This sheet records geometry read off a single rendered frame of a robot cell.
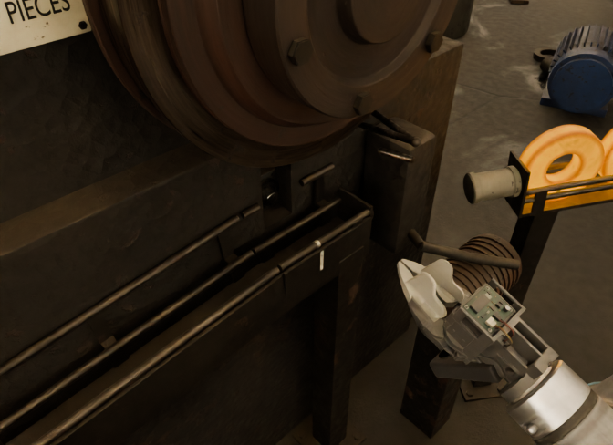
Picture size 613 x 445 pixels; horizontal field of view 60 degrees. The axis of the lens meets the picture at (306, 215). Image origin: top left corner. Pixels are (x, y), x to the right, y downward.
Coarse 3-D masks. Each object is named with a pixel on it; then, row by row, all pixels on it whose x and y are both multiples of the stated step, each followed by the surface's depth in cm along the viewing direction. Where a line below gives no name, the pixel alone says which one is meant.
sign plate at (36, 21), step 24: (0, 0) 49; (24, 0) 50; (48, 0) 51; (72, 0) 53; (0, 24) 49; (24, 24) 51; (48, 24) 52; (72, 24) 54; (0, 48) 50; (24, 48) 52
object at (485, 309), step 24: (480, 288) 64; (456, 312) 62; (480, 312) 62; (504, 312) 63; (456, 336) 65; (480, 336) 61; (504, 336) 63; (528, 336) 62; (456, 360) 66; (480, 360) 66; (504, 360) 63; (528, 360) 62; (552, 360) 60; (528, 384) 60
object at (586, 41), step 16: (576, 32) 258; (592, 32) 253; (608, 32) 249; (560, 48) 252; (576, 48) 242; (592, 48) 237; (608, 48) 240; (560, 64) 239; (576, 64) 234; (592, 64) 231; (608, 64) 230; (560, 80) 241; (576, 80) 238; (592, 80) 235; (608, 80) 232; (544, 96) 263; (560, 96) 245; (576, 96) 242; (592, 96) 239; (608, 96) 237; (576, 112) 248; (592, 112) 255
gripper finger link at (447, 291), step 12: (408, 264) 71; (420, 264) 72; (432, 264) 69; (444, 264) 68; (432, 276) 70; (444, 276) 69; (444, 288) 70; (456, 288) 68; (444, 300) 69; (456, 300) 69
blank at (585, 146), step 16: (560, 128) 95; (576, 128) 95; (544, 144) 95; (560, 144) 94; (576, 144) 95; (592, 144) 95; (528, 160) 96; (544, 160) 96; (576, 160) 100; (592, 160) 98; (544, 176) 99; (560, 176) 102; (576, 176) 100; (592, 176) 100
